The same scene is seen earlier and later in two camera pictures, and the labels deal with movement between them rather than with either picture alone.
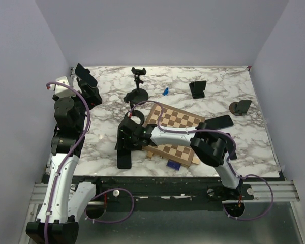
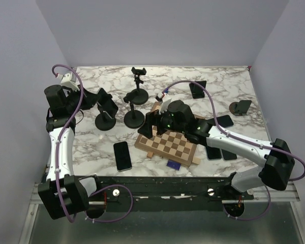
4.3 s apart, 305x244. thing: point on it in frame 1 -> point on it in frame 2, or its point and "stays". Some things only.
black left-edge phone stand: (130, 97) stays
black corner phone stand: (82, 84) -> (103, 121)
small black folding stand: (196, 88) stays
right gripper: (121, 135) -> (146, 129)
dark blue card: (173, 164) stays
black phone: (124, 159) stays
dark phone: (84, 75) -> (108, 105)
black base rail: (172, 193) stays
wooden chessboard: (172, 118) stays
